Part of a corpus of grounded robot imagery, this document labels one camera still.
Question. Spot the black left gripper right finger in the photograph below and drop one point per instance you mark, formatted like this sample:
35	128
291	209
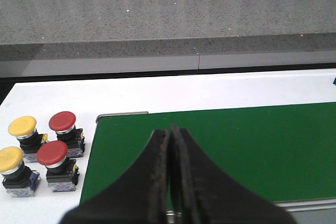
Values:
201	192

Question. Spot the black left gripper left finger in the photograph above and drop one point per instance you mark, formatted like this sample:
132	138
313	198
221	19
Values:
139	195

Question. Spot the red mushroom push button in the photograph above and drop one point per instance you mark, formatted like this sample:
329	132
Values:
64	125
62	173

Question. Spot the green conveyor belt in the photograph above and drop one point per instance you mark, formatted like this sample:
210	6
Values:
236	150

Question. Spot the yellow mushroom push button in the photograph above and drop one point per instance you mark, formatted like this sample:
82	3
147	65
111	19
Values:
24	130
18	179

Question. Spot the grey speckled stone slab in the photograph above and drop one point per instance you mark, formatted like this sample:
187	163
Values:
79	29

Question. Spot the aluminium conveyor frame rail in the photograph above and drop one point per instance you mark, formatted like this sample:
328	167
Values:
302	204

